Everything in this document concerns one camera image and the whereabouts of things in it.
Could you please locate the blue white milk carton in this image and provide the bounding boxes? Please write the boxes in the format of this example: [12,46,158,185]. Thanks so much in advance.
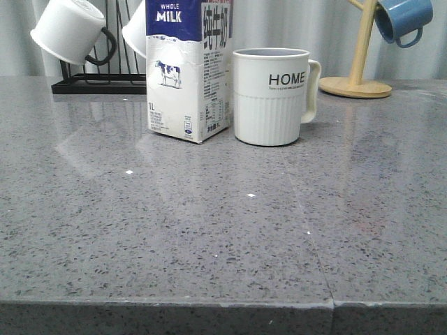
[146,0,233,143]

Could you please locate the white HOME mug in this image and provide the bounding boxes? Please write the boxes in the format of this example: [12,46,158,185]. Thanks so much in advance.
[233,47,321,147]

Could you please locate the wooden mug tree stand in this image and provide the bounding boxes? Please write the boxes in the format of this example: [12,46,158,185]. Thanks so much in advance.
[319,0,392,99]

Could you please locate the white enamel mug right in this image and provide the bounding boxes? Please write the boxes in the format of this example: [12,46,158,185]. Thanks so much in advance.
[122,1,146,59]

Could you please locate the white enamel mug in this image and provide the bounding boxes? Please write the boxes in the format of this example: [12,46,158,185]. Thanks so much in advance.
[122,1,146,59]
[30,0,117,66]

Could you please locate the white enamel mug left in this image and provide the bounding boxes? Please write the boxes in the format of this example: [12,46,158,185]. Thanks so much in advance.
[30,0,117,66]

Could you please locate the blue enamel mug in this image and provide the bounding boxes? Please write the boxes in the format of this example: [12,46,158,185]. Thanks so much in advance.
[375,0,433,48]

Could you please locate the black wire mug rack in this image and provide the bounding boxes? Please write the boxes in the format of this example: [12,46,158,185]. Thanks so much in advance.
[52,0,146,94]

